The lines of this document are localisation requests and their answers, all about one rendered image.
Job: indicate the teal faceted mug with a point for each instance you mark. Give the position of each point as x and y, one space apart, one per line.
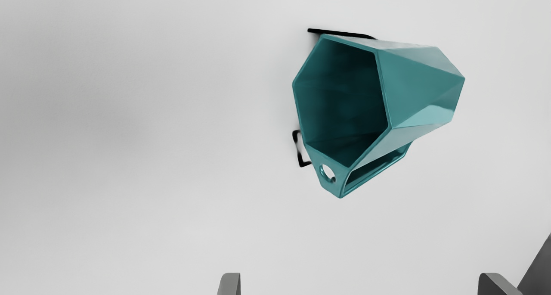
413 84

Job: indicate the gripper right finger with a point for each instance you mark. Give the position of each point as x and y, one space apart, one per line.
495 286

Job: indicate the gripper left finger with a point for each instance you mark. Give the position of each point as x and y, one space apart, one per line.
229 285

